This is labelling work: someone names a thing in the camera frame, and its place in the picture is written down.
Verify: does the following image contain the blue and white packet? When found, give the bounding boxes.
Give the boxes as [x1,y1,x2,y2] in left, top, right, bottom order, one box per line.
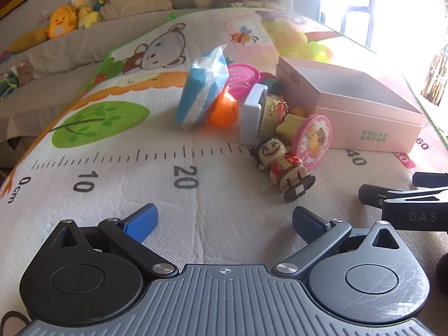
[175,44,230,127]

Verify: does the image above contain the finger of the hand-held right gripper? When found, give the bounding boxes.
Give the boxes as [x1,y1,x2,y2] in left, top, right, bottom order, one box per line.
[412,171,448,188]
[358,184,448,208]

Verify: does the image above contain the printed cartoon play mat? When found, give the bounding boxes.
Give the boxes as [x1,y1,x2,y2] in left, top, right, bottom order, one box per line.
[0,6,448,323]

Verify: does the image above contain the pink cardboard box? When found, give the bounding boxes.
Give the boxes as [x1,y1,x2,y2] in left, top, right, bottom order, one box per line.
[275,56,424,153]

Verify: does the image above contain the brown plush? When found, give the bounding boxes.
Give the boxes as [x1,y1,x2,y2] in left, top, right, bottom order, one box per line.
[17,62,35,86]

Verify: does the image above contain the pink round toy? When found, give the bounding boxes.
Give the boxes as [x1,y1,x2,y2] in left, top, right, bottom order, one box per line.
[293,115,333,171]

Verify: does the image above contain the pink plastic basket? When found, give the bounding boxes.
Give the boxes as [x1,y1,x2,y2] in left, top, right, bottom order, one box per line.
[224,64,262,99]

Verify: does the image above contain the orange translucent plastic toy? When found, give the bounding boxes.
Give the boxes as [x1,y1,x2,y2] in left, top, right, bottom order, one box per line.
[209,91,239,129]

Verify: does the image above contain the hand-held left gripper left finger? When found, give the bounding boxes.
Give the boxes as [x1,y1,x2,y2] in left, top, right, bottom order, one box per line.
[47,203,179,279]

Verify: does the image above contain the yellow duck plush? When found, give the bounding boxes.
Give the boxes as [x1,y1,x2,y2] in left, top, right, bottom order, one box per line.
[47,5,78,40]

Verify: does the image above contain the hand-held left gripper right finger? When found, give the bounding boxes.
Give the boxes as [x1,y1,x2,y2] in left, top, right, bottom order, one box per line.
[275,206,407,281]

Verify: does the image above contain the small yellow white plush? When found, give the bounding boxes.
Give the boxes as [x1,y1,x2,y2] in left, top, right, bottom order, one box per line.
[72,0,102,29]

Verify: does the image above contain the pink satin cloth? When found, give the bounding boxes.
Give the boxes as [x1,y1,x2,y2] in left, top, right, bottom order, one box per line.
[229,0,278,10]

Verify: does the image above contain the long yellow plush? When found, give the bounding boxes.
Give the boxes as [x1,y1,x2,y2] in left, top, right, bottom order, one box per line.
[7,26,50,54]

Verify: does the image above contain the yellow plastic toy piece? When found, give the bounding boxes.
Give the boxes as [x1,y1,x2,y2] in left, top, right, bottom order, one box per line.
[276,114,306,141]

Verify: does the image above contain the grinning wind-up doll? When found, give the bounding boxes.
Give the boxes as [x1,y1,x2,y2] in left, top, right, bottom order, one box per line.
[249,136,316,203]

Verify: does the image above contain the yellow jar with keychain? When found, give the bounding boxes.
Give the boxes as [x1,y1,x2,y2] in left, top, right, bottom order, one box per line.
[261,94,290,131]

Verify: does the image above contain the dark chair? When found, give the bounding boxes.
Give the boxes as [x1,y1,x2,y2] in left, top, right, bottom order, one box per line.
[341,2,372,47]

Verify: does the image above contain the beige covered sofa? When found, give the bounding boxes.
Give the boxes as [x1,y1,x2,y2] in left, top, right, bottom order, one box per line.
[0,7,183,155]

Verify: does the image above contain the teal green plastic toy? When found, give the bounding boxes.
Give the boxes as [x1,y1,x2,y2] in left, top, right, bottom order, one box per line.
[261,72,283,95]

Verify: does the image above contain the light blue rectangular case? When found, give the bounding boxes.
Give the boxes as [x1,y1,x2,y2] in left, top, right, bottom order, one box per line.
[240,83,269,146]

